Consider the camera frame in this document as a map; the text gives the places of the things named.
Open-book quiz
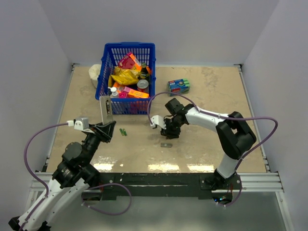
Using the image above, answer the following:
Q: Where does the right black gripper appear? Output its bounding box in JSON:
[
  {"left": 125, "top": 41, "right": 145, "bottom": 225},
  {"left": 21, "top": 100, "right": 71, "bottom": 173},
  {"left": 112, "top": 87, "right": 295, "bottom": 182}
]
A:
[{"left": 160, "top": 117, "right": 184, "bottom": 140}]

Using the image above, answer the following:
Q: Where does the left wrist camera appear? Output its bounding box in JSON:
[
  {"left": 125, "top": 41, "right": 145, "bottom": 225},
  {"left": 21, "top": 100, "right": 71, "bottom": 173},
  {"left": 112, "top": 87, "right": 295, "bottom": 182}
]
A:
[{"left": 67, "top": 117, "right": 90, "bottom": 131}]

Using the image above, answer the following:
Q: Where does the blue plastic basket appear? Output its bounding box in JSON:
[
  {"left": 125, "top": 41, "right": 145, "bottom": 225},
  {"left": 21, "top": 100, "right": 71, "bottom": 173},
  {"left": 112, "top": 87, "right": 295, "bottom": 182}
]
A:
[{"left": 95, "top": 42, "right": 156, "bottom": 115}]

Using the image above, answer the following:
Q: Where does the sponge pack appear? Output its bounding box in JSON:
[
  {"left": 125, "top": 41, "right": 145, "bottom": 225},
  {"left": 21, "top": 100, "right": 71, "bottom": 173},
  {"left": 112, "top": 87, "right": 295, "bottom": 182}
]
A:
[{"left": 167, "top": 78, "right": 190, "bottom": 96}]

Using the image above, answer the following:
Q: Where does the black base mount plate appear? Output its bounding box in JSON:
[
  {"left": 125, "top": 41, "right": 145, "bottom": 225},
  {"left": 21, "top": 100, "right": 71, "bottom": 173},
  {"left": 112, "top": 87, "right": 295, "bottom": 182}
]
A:
[{"left": 90, "top": 173, "right": 242, "bottom": 200}]

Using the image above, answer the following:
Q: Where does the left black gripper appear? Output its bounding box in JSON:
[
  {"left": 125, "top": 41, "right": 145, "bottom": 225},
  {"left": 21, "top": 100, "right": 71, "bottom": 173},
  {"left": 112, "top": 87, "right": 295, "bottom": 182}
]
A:
[{"left": 83, "top": 119, "right": 116, "bottom": 166}]

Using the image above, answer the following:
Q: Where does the grey remote control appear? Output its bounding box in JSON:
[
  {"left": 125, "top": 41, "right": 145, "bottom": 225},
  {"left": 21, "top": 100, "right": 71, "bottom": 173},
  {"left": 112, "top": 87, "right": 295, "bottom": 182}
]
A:
[{"left": 99, "top": 96, "right": 113, "bottom": 125}]

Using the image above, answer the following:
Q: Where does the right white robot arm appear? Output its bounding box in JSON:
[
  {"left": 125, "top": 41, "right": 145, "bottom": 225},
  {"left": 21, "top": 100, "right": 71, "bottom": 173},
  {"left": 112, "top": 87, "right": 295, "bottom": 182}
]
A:
[{"left": 151, "top": 98, "right": 257, "bottom": 190}]

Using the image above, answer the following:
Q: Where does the white paper roll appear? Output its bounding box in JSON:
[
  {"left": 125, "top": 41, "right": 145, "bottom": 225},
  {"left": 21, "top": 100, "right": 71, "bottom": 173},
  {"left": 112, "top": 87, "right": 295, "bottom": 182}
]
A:
[{"left": 88, "top": 64, "right": 101, "bottom": 88}]

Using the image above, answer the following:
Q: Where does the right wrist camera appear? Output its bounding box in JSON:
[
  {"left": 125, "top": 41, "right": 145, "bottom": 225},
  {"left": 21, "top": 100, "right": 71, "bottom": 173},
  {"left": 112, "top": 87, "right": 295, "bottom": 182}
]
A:
[{"left": 150, "top": 115, "right": 166, "bottom": 129}]

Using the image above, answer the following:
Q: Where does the dark sauce bottle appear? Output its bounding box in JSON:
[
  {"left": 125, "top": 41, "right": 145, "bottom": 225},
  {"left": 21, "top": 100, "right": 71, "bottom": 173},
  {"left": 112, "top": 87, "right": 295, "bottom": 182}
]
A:
[{"left": 140, "top": 63, "right": 150, "bottom": 80}]

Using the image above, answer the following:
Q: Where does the pink orange snack box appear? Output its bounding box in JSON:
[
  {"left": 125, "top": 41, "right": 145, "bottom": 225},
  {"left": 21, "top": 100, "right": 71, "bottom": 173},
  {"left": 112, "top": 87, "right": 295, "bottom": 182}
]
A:
[{"left": 118, "top": 52, "right": 141, "bottom": 71}]

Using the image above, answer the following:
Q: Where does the metal tin can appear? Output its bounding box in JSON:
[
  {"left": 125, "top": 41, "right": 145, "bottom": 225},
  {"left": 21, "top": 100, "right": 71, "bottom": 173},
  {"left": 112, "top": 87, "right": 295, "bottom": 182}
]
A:
[{"left": 137, "top": 79, "right": 149, "bottom": 93}]

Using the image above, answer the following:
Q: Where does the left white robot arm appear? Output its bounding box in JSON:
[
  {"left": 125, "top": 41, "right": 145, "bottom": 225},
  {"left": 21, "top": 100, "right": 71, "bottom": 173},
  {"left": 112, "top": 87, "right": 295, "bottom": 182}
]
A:
[{"left": 9, "top": 118, "right": 116, "bottom": 231}]

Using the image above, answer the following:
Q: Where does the grey battery cover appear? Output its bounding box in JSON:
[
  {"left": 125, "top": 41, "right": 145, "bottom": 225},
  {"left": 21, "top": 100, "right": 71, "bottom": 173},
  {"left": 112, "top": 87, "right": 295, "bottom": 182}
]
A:
[{"left": 161, "top": 143, "right": 173, "bottom": 148}]

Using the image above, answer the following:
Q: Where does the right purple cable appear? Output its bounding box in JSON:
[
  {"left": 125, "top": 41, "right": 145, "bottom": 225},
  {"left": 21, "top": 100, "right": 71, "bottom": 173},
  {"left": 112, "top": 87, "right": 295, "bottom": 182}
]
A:
[{"left": 147, "top": 92, "right": 279, "bottom": 174}]

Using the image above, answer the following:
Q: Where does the yellow chips bag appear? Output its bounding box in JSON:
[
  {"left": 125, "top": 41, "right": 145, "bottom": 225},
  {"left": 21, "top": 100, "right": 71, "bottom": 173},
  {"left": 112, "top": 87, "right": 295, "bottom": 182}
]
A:
[{"left": 110, "top": 66, "right": 140, "bottom": 86}]

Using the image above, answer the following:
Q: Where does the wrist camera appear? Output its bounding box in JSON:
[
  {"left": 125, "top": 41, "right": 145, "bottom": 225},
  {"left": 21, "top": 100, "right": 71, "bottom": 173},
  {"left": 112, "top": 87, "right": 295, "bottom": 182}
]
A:
[
  {"left": 150, "top": 115, "right": 166, "bottom": 129},
  {"left": 67, "top": 117, "right": 90, "bottom": 131}
]

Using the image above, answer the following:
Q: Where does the white pump bottle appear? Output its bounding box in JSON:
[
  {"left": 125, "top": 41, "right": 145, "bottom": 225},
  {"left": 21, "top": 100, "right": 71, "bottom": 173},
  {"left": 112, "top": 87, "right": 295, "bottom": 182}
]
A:
[{"left": 108, "top": 87, "right": 119, "bottom": 98}]

